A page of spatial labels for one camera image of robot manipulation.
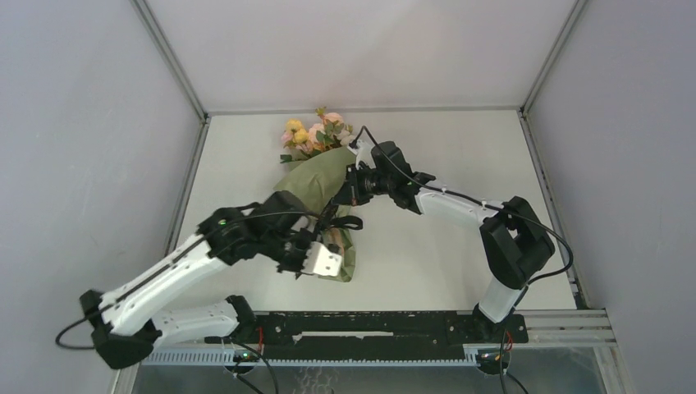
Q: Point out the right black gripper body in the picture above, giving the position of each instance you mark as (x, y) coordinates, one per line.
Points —
(364, 184)

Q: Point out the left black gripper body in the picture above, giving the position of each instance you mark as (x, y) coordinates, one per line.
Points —
(289, 249)

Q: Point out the white fake flower stem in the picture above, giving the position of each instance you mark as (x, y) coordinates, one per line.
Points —
(345, 137)

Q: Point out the orange wrapping paper sheet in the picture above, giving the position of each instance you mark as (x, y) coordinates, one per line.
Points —
(315, 182)

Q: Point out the yellow fake flower stem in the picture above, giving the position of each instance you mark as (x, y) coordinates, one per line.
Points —
(294, 133)

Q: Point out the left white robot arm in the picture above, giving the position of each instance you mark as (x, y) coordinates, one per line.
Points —
(130, 322)

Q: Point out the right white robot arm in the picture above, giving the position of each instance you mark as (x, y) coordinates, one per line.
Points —
(515, 243)

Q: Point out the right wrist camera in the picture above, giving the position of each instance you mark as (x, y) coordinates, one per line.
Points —
(362, 150)

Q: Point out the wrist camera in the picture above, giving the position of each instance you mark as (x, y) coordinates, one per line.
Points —
(321, 261)
(362, 150)

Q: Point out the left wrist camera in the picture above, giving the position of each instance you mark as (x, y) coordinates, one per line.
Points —
(321, 261)

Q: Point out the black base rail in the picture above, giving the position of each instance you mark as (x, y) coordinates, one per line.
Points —
(373, 336)

